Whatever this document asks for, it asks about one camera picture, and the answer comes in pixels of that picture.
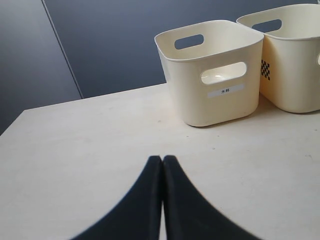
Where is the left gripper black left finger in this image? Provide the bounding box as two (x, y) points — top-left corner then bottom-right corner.
(73, 155), (164, 240)

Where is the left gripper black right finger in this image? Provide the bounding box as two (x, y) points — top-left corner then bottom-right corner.
(163, 155), (259, 240)

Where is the left cream plastic bin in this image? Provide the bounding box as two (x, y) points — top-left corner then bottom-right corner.
(154, 20), (264, 127)

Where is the cream plastic bin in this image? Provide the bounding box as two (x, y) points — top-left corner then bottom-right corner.
(154, 20), (264, 127)
(236, 3), (320, 113)

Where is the middle cream plastic bin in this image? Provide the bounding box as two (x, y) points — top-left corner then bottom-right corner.
(236, 3), (320, 113)

